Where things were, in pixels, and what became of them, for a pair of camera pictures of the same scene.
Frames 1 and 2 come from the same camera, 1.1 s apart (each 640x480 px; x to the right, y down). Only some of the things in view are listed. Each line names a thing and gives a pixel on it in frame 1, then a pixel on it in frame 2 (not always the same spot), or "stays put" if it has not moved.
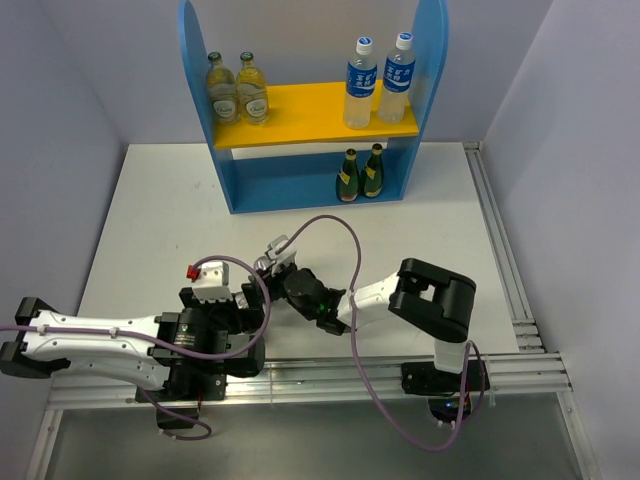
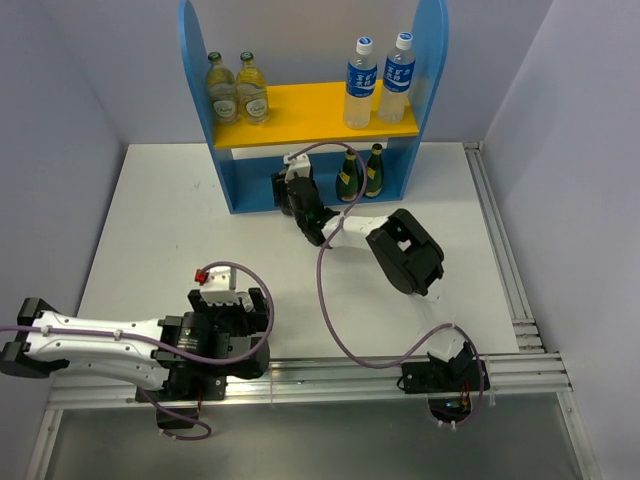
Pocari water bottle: (399, 74) stays put
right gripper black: (274, 280) → (280, 189)
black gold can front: (241, 301) stays put
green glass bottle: (347, 180) stays put
